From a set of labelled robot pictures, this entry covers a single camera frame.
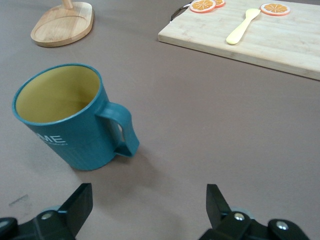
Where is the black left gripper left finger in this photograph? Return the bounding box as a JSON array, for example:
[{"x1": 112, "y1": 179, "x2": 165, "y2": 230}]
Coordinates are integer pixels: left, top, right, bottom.
[{"x1": 17, "y1": 182, "x2": 94, "y2": 240}]

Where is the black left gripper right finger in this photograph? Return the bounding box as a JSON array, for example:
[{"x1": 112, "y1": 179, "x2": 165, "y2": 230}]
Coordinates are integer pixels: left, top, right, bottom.
[{"x1": 199, "y1": 183, "x2": 270, "y2": 240}]

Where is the teal mug yellow inside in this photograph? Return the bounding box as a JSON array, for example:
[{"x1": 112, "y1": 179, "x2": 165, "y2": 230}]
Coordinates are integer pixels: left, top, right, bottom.
[{"x1": 11, "y1": 62, "x2": 141, "y2": 172}]

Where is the wooden mug tree rack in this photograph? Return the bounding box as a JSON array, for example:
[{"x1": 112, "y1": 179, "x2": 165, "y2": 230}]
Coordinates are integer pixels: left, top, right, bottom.
[{"x1": 30, "y1": 0, "x2": 95, "y2": 48}]

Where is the yellow plastic fork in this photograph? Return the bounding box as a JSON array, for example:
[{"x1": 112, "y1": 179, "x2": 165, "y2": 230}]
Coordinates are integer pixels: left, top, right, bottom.
[{"x1": 225, "y1": 8, "x2": 262, "y2": 46}]

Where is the bamboo cutting board metal handle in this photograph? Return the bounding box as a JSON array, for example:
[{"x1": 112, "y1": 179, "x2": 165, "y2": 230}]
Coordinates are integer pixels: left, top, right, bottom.
[{"x1": 157, "y1": 0, "x2": 320, "y2": 82}]

